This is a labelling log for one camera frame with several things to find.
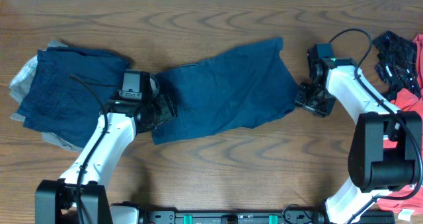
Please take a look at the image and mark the folded grey garment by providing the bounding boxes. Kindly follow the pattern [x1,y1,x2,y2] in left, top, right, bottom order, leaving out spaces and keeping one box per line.
[9,41,84,152]

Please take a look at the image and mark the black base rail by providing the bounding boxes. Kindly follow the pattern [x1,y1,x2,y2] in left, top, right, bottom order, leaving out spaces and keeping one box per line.
[108,202,397,224]

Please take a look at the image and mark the black patterned garment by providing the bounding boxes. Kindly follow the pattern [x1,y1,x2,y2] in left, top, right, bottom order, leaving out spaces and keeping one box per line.
[372,30,421,101]

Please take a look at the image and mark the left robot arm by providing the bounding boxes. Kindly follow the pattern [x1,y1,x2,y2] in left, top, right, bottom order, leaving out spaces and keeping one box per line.
[35,69,176,223]

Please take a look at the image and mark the folded navy shorts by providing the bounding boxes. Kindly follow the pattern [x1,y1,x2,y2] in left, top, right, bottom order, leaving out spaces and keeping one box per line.
[17,47,130,147]

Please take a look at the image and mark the dark blue denim shorts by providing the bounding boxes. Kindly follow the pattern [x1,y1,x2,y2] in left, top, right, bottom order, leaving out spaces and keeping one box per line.
[152,37,297,145]

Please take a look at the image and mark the red printed t-shirt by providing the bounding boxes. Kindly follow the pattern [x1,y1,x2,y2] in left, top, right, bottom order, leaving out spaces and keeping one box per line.
[376,34,423,215]

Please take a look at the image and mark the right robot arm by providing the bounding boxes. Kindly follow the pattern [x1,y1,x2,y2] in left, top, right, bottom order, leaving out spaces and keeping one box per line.
[295,43,422,223]

